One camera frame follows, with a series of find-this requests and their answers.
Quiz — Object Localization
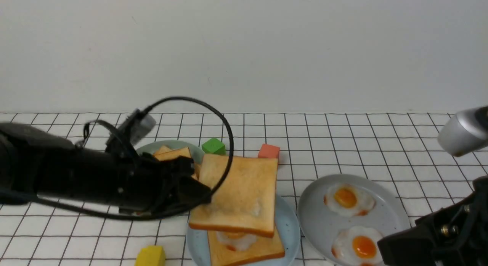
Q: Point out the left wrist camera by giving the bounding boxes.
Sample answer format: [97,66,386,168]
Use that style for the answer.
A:
[117,108,156,145]

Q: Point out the fried egg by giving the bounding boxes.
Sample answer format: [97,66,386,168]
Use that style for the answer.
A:
[323,183,376,218]
[215,232,257,251]
[331,226,383,266]

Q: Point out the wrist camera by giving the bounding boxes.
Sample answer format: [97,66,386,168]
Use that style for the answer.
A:
[437,106,488,158]
[117,108,156,145]

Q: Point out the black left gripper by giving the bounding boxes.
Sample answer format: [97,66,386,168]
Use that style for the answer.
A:
[118,153,212,217]

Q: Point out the orange cube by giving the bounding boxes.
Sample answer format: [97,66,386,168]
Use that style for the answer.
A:
[257,143,280,159]

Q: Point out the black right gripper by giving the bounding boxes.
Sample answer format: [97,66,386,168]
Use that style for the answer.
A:
[377,177,488,266]

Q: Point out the pale green plate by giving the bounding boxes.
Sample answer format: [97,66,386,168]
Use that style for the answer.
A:
[136,140,205,164]

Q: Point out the grey plate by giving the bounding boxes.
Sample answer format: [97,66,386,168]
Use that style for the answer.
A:
[297,174,410,266]

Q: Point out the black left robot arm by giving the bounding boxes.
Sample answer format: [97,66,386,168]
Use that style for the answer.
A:
[1,123,215,221]

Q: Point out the green cube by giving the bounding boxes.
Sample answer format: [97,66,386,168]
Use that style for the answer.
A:
[201,138,226,155]

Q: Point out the toast slice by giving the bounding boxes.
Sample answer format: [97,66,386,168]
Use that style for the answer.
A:
[153,145,173,157]
[189,156,278,238]
[155,147,192,161]
[207,226,285,266]

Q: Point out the light blue plate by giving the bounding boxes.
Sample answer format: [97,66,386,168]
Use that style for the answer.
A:
[185,196,300,266]

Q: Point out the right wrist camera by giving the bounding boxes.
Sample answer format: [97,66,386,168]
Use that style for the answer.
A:
[437,106,488,158]

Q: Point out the black left camera cable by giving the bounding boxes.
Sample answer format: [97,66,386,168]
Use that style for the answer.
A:
[0,97,234,221]

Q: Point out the yellow block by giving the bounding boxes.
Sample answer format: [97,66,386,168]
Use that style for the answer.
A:
[134,245,166,266]

